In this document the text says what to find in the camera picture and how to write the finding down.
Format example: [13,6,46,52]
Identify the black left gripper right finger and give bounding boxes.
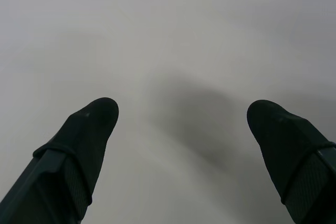
[246,99,336,224]

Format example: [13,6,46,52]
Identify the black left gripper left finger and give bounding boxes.
[0,97,120,224]

